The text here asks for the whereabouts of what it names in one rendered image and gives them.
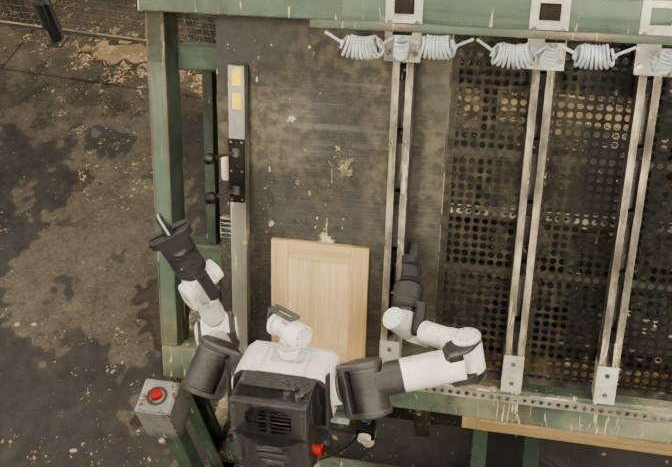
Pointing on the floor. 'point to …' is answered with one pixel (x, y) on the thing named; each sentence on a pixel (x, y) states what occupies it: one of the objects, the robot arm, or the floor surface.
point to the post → (185, 451)
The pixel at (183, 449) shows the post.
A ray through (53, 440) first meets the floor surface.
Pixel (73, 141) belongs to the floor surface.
